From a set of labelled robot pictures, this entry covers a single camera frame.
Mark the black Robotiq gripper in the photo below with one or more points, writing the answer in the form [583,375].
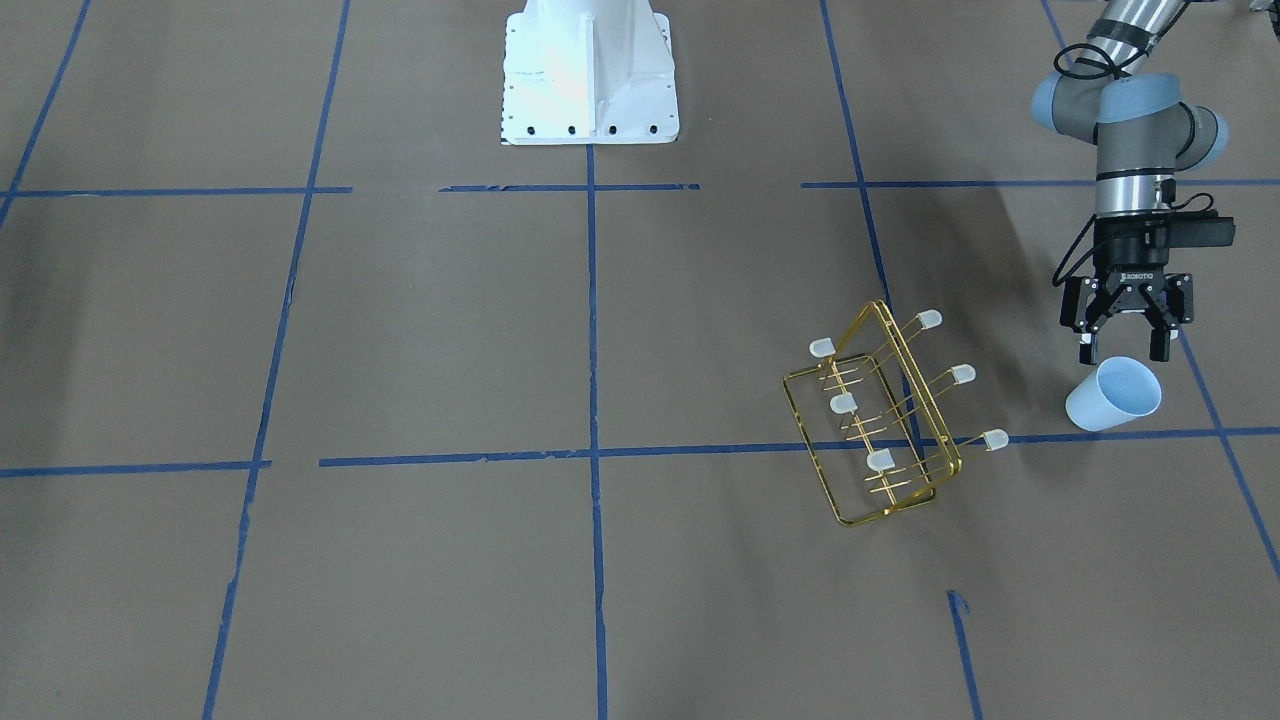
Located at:
[1130,262]

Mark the light blue plastic cup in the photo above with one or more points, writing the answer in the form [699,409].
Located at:
[1118,390]

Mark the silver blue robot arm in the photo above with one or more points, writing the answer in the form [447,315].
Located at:
[1145,133]

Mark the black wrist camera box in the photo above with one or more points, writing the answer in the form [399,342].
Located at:
[1206,229]

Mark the gold wire cup holder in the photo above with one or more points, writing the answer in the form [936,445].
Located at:
[866,393]

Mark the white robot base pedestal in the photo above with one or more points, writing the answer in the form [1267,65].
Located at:
[588,73]

